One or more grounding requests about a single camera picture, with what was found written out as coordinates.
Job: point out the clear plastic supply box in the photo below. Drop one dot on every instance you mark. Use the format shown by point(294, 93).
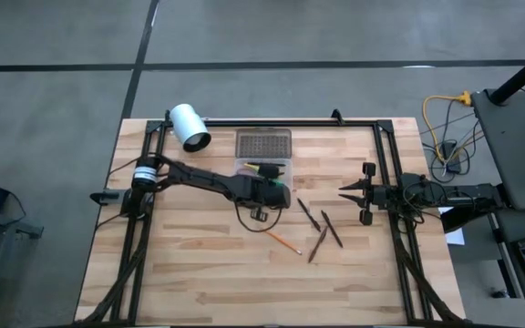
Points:
point(287, 175)

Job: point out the dark equipment cart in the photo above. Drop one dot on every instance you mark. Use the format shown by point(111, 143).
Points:
point(517, 146)

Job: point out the white spot lamp black rim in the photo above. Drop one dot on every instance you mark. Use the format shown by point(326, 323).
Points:
point(187, 123)

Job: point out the black curved bracket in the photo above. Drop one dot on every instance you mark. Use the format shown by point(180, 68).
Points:
point(336, 115)

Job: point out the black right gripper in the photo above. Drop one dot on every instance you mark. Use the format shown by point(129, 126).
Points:
point(383, 197)

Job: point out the white paper sheet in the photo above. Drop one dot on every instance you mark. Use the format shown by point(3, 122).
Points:
point(456, 237)

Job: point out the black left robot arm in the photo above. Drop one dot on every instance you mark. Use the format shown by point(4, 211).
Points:
point(198, 175)

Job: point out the plain black pen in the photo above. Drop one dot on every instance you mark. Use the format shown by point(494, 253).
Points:
point(308, 214)
point(332, 228)

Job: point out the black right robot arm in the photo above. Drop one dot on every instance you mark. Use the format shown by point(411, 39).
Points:
point(472, 193)

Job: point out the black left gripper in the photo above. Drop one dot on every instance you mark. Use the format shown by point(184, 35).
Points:
point(262, 193)

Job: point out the black pole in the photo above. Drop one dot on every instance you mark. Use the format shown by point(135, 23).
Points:
point(522, 75)

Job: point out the small black object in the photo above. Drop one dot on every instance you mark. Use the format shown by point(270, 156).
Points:
point(499, 294)

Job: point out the black power adapter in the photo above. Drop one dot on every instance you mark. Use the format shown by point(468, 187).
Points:
point(450, 152)

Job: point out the orange pencil with eraser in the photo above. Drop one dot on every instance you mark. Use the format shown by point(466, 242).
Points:
point(285, 242)

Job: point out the black table clamp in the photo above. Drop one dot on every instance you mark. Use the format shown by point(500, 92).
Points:
point(103, 197)

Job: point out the brown pen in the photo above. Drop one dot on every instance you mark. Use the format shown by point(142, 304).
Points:
point(317, 244)

